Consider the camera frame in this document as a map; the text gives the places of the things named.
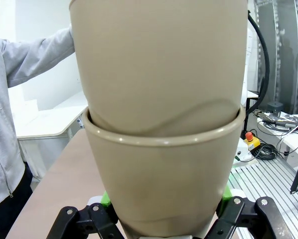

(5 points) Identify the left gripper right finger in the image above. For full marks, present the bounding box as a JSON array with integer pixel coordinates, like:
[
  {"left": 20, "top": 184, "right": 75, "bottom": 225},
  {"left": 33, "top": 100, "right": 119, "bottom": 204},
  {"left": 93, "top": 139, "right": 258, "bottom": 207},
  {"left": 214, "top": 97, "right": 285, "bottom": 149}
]
[{"left": 208, "top": 185, "right": 293, "bottom": 239}]

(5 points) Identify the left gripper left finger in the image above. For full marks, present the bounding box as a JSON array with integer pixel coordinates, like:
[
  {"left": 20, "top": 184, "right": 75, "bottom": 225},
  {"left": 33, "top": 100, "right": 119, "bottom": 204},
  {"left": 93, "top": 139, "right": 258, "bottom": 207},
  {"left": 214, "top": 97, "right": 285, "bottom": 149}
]
[{"left": 45, "top": 190, "right": 126, "bottom": 239}]

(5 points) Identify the person's left forearm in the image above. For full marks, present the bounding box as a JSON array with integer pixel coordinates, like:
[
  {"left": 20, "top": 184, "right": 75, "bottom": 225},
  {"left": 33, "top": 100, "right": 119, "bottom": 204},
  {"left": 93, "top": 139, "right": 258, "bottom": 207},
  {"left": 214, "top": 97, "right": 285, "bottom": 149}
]
[{"left": 0, "top": 26, "right": 76, "bottom": 88}]

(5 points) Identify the yellow emergency stop button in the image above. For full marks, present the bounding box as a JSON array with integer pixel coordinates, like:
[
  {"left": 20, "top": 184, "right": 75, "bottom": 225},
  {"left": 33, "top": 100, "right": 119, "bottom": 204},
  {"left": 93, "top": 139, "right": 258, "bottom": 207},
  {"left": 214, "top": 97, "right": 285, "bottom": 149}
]
[{"left": 244, "top": 131, "right": 261, "bottom": 152}]

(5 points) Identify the white workbench with tools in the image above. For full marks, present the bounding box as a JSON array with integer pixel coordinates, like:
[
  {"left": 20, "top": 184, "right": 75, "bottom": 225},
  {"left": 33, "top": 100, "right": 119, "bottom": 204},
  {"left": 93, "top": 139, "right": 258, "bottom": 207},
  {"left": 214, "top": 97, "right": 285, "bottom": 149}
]
[{"left": 257, "top": 111, "right": 298, "bottom": 156}]

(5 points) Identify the white side table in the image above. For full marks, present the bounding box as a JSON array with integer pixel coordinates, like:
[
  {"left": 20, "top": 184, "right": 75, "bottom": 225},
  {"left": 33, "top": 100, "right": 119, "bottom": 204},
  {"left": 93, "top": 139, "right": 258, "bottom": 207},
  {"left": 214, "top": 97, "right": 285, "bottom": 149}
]
[{"left": 14, "top": 91, "right": 89, "bottom": 175}]

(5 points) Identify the small black cube device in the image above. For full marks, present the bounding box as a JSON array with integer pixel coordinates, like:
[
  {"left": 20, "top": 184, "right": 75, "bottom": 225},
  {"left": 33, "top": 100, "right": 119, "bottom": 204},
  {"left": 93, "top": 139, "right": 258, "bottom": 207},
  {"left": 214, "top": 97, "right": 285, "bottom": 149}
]
[{"left": 267, "top": 101, "right": 284, "bottom": 116}]

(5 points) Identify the person in gray hoodie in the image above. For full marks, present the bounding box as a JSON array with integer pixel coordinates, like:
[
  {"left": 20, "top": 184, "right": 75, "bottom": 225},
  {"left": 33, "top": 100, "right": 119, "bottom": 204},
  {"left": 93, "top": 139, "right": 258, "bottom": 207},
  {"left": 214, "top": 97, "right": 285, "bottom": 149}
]
[{"left": 0, "top": 37, "right": 34, "bottom": 239}]

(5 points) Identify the silver reflective panel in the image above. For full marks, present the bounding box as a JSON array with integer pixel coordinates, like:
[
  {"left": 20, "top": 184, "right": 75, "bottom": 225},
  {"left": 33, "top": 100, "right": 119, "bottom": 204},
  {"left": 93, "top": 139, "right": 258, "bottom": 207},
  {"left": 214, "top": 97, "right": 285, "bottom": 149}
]
[{"left": 253, "top": 0, "right": 298, "bottom": 114}]

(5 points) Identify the aluminium slotted base plate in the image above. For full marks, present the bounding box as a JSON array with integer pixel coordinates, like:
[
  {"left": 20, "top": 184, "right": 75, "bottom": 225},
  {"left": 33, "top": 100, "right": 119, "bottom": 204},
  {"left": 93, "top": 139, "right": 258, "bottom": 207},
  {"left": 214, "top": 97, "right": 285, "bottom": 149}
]
[{"left": 228, "top": 156, "right": 298, "bottom": 239}]

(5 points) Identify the black coiled cable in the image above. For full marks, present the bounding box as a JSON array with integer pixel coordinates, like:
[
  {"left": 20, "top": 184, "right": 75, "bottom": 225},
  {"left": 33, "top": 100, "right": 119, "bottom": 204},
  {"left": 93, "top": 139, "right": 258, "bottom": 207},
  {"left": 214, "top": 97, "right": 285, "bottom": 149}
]
[{"left": 252, "top": 143, "right": 278, "bottom": 161}]

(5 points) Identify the thick black robot hose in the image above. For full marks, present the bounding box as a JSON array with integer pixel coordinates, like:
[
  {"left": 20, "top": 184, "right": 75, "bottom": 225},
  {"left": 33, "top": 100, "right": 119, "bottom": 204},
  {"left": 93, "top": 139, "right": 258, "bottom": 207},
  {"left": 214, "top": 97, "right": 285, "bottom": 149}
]
[{"left": 246, "top": 11, "right": 271, "bottom": 116}]

